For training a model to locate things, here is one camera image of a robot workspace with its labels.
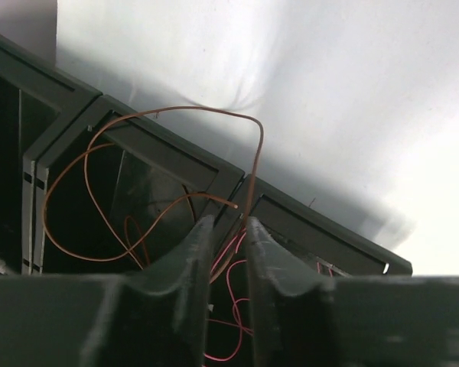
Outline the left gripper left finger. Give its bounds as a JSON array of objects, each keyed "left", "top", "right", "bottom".
[{"left": 80, "top": 215, "right": 214, "bottom": 366}]

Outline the black compartment bin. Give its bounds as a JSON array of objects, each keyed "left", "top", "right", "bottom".
[{"left": 0, "top": 35, "right": 412, "bottom": 275}]

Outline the red thin cable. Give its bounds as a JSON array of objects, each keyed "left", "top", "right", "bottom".
[{"left": 124, "top": 216, "right": 336, "bottom": 362}]

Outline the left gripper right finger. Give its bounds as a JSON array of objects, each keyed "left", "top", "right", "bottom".
[{"left": 246, "top": 217, "right": 337, "bottom": 366}]

